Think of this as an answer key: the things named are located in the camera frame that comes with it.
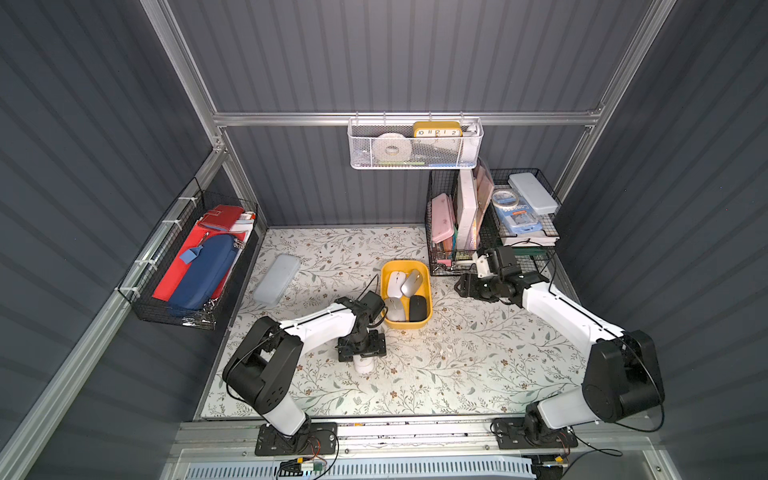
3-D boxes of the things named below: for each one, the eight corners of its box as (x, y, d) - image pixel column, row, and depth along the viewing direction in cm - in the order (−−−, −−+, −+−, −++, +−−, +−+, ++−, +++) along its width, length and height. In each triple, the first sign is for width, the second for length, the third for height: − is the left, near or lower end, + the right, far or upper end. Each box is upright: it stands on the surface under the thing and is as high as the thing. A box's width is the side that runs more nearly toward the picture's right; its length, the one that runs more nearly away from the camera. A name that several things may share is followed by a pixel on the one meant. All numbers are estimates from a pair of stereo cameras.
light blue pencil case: (252, 300, 102) (249, 296, 100) (281, 256, 114) (279, 252, 112) (277, 306, 100) (275, 302, 98) (303, 261, 113) (302, 257, 111)
